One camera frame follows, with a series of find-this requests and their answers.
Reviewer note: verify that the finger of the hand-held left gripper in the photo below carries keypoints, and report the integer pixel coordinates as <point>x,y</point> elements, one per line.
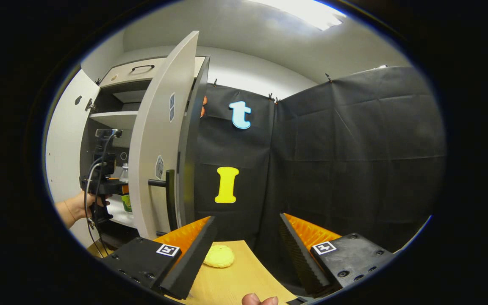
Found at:
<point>124,189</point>

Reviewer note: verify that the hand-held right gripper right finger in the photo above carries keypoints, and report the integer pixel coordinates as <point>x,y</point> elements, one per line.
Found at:
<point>301,258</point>

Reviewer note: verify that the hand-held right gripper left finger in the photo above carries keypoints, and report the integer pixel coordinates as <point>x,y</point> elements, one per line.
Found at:
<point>191,262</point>

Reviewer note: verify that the green label bottle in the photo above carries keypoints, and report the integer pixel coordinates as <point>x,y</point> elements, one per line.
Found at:
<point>127,203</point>

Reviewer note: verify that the white cabinet door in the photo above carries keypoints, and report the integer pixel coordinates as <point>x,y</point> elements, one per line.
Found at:
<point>64,161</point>
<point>155,127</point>

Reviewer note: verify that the white and grey cabinet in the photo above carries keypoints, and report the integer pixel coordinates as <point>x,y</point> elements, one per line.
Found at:
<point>112,118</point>

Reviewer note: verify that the beige cabinet drawer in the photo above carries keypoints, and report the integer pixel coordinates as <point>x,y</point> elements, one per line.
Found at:
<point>129,75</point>

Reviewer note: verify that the yellow round sponge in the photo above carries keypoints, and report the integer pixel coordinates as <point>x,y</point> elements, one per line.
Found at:
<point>218,256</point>

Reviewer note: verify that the black backdrop cloth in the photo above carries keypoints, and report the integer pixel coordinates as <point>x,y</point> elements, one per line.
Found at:
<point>354,148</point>

